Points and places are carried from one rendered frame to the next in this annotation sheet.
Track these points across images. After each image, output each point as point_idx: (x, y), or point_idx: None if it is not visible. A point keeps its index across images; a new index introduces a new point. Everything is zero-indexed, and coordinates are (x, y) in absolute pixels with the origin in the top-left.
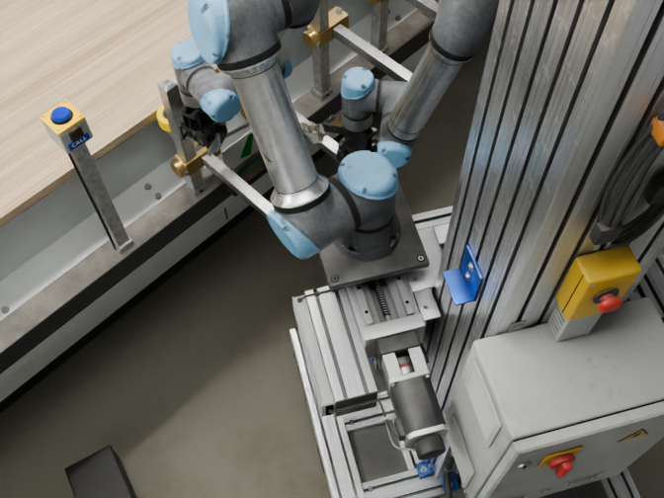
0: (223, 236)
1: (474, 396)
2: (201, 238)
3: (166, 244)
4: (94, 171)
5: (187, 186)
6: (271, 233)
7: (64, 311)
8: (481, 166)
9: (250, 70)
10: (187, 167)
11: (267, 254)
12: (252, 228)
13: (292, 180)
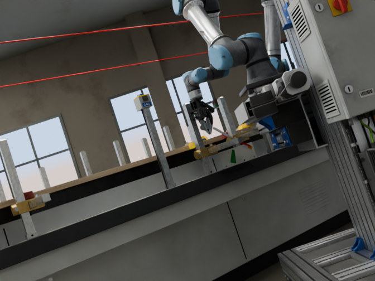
0: (248, 279)
1: (299, 29)
2: (230, 265)
3: (194, 194)
4: (154, 127)
5: (204, 172)
6: (276, 270)
7: (138, 206)
8: None
9: (191, 3)
10: (200, 150)
11: (274, 276)
12: (265, 272)
13: (213, 33)
